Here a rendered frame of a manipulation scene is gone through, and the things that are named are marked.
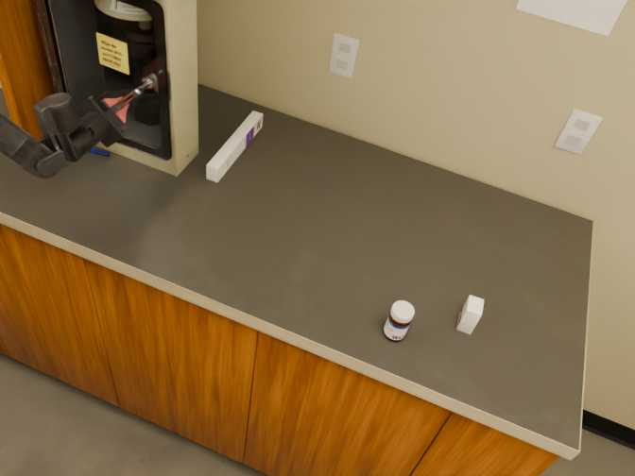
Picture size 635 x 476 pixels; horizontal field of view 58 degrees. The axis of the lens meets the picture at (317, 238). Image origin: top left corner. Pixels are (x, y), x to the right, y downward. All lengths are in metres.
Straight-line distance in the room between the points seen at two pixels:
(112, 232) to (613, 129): 1.22
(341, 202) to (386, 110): 0.32
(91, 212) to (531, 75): 1.10
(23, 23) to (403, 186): 0.99
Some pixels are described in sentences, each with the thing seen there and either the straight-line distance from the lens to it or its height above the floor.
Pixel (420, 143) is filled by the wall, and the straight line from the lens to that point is 1.69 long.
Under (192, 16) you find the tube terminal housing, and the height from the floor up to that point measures 1.33.
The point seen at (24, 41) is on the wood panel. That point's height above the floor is 1.20.
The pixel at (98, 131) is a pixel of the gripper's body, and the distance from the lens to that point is 1.28.
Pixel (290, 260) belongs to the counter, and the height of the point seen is 0.94.
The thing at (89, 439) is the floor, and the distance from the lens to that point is 2.16.
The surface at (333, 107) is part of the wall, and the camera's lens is 1.71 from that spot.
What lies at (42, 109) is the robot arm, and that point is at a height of 1.25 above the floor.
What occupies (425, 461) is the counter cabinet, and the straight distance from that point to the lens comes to 1.51.
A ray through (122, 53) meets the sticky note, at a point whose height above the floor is 1.25.
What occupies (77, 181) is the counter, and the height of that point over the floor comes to 0.94.
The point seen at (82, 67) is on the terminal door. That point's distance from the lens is 1.47.
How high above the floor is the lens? 1.94
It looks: 46 degrees down
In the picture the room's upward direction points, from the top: 11 degrees clockwise
